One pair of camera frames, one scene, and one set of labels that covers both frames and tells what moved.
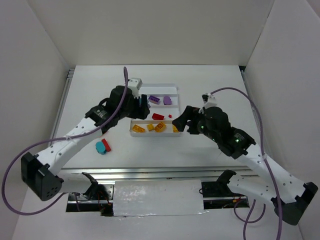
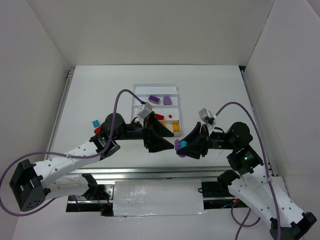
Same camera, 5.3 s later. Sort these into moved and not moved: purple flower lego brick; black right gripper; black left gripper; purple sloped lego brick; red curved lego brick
Moved: black left gripper; black right gripper
Not moved: red curved lego brick; purple sloped lego brick; purple flower lego brick
